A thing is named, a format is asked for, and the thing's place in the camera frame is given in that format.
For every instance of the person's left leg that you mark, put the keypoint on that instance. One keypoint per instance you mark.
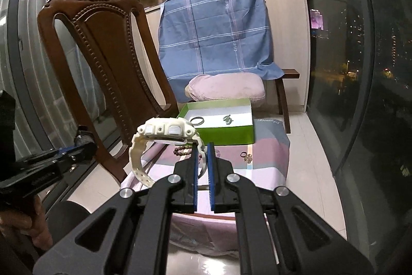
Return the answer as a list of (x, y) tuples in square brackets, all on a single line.
[(69, 213)]

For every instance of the pastel striped sheet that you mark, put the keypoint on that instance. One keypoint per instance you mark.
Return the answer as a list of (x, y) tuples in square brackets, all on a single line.
[(257, 172)]

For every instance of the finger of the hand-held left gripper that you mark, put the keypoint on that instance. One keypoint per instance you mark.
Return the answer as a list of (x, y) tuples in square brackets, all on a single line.
[(54, 159), (85, 137)]

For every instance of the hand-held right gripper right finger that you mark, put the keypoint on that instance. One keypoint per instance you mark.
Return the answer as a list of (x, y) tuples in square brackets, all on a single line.
[(210, 178)]

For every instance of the blue plaid cloth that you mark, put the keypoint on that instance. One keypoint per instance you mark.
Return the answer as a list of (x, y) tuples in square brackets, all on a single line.
[(219, 30)]

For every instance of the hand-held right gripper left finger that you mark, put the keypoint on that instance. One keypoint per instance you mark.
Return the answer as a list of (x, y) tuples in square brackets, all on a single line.
[(195, 178)]

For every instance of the dark wooden bench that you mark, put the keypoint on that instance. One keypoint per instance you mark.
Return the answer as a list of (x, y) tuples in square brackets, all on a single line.
[(289, 72)]

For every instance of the carved wooden chair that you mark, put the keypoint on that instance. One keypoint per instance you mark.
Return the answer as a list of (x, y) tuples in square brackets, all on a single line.
[(106, 46)]

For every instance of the white curtain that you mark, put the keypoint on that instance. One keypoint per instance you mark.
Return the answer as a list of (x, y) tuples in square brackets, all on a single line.
[(38, 36)]

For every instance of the white wrist watch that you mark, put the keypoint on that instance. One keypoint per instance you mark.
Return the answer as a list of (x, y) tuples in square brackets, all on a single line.
[(167, 128)]

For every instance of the black bangle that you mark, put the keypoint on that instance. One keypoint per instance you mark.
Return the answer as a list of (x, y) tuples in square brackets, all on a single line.
[(191, 120)]

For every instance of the pink pillow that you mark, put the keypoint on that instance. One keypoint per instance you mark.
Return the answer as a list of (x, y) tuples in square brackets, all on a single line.
[(225, 86)]

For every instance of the green cardboard box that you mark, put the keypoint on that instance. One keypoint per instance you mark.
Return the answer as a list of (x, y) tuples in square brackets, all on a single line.
[(231, 135)]

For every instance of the dark metal window frame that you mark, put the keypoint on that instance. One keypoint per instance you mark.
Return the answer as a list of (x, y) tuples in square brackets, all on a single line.
[(362, 68)]

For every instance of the green pendant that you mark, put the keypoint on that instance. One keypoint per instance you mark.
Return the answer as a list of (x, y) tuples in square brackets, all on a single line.
[(228, 120)]

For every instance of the person's left hand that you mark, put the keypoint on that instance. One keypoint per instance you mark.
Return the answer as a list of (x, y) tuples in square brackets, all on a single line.
[(40, 223)]

